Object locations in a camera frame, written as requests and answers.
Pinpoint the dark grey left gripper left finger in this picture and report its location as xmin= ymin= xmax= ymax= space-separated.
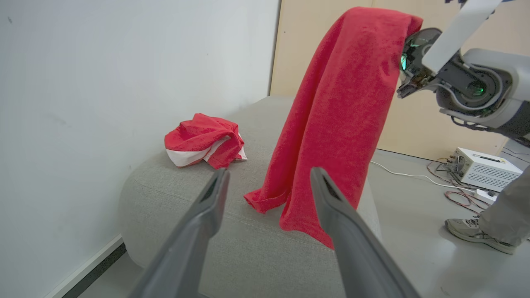
xmin=128 ymin=168 xmax=231 ymax=298

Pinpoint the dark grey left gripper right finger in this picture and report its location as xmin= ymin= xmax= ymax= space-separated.
xmin=310 ymin=167 xmax=421 ymax=298

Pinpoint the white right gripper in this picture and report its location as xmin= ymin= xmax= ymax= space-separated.
xmin=396 ymin=0 xmax=504 ymax=100

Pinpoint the red and white jersey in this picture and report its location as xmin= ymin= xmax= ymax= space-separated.
xmin=164 ymin=113 xmax=248 ymax=169

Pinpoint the plain red cloth garment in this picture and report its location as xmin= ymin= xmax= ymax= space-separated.
xmin=243 ymin=6 xmax=424 ymax=250

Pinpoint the white and black baseboard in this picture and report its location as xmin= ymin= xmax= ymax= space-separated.
xmin=43 ymin=234 xmax=127 ymax=298

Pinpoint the grey sneaker shoe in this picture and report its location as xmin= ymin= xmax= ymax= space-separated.
xmin=445 ymin=217 xmax=517 ymax=255

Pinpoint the white vented electronics box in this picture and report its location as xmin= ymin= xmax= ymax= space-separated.
xmin=451 ymin=147 xmax=523 ymax=192

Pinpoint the white power strip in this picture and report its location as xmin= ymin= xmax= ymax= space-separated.
xmin=475 ymin=188 xmax=498 ymax=206

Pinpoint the person's grey trouser leg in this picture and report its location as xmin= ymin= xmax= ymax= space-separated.
xmin=478 ymin=166 xmax=530 ymax=247

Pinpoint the white cable on floor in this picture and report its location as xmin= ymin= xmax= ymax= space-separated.
xmin=370 ymin=161 xmax=477 ymax=193

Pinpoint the red and black wire bundle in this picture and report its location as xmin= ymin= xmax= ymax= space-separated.
xmin=426 ymin=157 xmax=493 ymax=214

